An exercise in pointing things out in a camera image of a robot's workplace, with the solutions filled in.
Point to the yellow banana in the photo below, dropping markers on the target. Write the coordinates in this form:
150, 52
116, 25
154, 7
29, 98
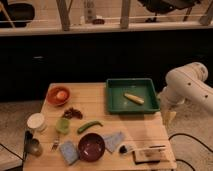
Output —
134, 98

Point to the orange bowl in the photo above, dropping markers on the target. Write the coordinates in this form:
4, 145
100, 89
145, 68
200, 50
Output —
51, 96

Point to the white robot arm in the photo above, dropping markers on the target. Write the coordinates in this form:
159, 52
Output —
185, 82

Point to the green plastic tray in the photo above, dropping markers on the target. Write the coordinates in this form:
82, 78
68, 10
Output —
141, 87

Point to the dark purple bowl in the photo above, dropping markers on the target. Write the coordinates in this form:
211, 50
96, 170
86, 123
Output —
91, 147

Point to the grey folded cloth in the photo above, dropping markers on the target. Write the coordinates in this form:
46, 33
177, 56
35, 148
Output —
112, 141

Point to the egg in bowl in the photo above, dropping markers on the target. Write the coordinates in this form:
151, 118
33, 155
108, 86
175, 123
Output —
61, 95

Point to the black white small object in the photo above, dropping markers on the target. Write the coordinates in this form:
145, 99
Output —
125, 149

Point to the wooden block brush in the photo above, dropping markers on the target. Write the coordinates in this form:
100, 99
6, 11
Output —
153, 154

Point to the black office chair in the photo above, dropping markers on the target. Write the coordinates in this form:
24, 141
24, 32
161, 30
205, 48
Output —
20, 13

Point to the green plastic cup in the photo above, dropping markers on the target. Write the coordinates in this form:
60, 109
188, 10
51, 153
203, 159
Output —
62, 126

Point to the metal fork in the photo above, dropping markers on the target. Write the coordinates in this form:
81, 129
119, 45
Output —
56, 142

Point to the green cucumber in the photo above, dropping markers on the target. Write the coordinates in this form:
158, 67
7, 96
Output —
87, 125

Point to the blue sponge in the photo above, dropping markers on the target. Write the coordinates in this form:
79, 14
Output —
69, 152

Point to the metal cup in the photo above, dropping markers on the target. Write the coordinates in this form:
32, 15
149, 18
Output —
32, 145

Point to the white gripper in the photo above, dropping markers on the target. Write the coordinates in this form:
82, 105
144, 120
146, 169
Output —
169, 99

